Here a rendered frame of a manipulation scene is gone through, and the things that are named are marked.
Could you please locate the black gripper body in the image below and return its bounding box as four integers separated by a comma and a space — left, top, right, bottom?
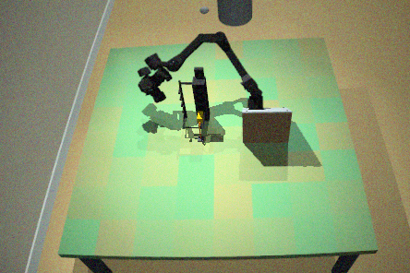
138, 67, 166, 103

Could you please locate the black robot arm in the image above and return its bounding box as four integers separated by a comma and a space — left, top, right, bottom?
139, 31, 264, 110

